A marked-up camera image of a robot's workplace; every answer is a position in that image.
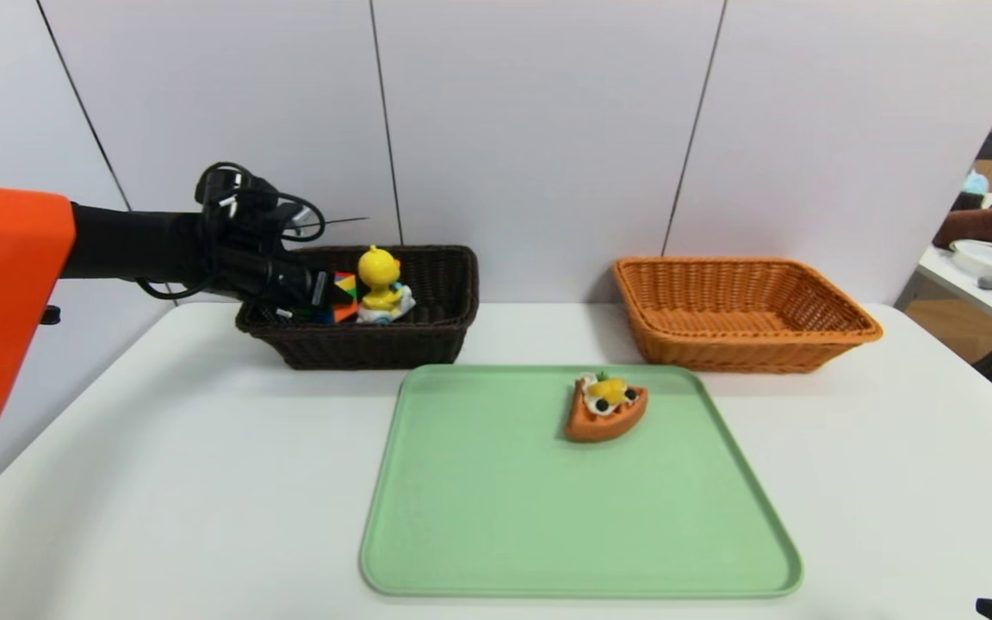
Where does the yellow duck toy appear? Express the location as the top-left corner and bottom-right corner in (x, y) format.
(356, 245), (417, 326)

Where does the colourful puzzle cube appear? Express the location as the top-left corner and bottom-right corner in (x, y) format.
(328, 271), (360, 325)

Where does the toy waffle slice with fruit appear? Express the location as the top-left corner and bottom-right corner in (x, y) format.
(565, 372), (649, 444)

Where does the dark brown wicker basket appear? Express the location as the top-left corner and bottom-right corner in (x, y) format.
(235, 245), (480, 371)

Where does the orange wicker basket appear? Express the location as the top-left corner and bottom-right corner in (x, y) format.
(613, 256), (884, 374)

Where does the light green plastic tray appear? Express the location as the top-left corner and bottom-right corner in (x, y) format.
(359, 363), (804, 599)

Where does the white side table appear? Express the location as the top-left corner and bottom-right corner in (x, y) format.
(918, 191), (992, 338)

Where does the white round dish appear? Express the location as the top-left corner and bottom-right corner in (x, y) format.
(950, 239), (992, 278)

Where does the brown cushion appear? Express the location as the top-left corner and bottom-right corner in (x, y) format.
(933, 205), (992, 251)

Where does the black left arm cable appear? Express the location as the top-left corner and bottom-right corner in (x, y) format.
(195, 162), (326, 244)

